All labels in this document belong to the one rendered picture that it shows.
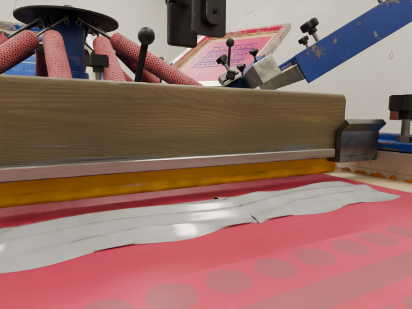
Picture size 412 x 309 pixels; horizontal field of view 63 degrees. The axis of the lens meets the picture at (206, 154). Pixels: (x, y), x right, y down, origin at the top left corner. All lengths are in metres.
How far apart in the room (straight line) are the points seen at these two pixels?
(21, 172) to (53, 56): 0.63
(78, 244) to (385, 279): 0.16
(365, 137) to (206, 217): 0.27
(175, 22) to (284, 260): 0.25
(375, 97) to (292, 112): 2.23
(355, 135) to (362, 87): 2.22
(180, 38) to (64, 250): 0.23
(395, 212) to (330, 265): 0.13
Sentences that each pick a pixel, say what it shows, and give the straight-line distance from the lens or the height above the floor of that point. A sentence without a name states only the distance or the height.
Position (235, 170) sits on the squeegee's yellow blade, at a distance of 0.36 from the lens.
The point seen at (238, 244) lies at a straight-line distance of 0.21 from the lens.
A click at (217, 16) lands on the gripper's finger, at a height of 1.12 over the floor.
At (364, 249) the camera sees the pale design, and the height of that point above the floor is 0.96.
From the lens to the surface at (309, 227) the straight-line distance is 0.25.
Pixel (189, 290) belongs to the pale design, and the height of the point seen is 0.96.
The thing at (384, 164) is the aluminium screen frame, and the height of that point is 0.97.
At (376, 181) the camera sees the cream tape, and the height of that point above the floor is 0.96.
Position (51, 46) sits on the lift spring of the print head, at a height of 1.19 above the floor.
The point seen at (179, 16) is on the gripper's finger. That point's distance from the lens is 0.36.
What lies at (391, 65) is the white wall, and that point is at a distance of 2.57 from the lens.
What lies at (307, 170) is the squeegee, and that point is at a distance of 0.42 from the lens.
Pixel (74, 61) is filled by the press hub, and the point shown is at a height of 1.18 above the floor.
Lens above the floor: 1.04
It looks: 7 degrees down
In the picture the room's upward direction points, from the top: 1 degrees clockwise
